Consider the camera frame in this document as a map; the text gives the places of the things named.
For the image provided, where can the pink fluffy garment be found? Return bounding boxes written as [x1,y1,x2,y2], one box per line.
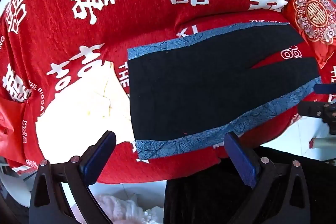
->
[95,194,163,223]

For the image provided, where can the black pants with grey trim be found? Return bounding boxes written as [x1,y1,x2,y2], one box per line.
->
[127,22,321,160]

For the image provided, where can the person's black trousers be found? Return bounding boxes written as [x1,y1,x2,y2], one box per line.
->
[163,147,335,223]

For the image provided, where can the red bedspread with white characters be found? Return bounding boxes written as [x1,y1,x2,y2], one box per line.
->
[1,0,335,184]

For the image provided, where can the red embroidered pillow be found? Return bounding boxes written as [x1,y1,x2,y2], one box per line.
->
[282,0,335,68]

